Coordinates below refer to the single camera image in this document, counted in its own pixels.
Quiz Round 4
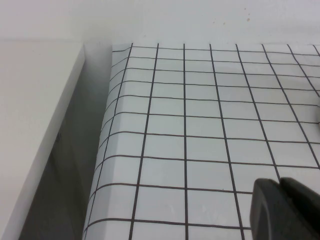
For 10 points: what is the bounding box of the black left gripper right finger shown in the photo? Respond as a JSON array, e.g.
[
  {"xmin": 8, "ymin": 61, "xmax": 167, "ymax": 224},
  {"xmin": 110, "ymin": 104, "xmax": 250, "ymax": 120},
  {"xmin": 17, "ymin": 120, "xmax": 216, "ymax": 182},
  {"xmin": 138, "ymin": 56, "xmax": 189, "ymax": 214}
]
[{"xmin": 281, "ymin": 176, "xmax": 320, "ymax": 240}]

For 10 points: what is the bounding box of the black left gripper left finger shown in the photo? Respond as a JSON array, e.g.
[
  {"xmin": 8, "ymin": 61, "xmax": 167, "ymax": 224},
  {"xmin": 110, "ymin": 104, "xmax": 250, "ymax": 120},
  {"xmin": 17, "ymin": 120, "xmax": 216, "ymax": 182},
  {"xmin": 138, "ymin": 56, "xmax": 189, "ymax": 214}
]
[{"xmin": 249, "ymin": 177, "xmax": 301, "ymax": 240}]

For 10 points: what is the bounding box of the white black-grid tablecloth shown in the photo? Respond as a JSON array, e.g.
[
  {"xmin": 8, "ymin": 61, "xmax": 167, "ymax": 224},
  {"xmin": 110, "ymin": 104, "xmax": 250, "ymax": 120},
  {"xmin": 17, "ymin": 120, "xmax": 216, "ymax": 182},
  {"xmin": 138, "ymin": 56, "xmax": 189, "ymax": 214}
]
[{"xmin": 83, "ymin": 42, "xmax": 320, "ymax": 240}]

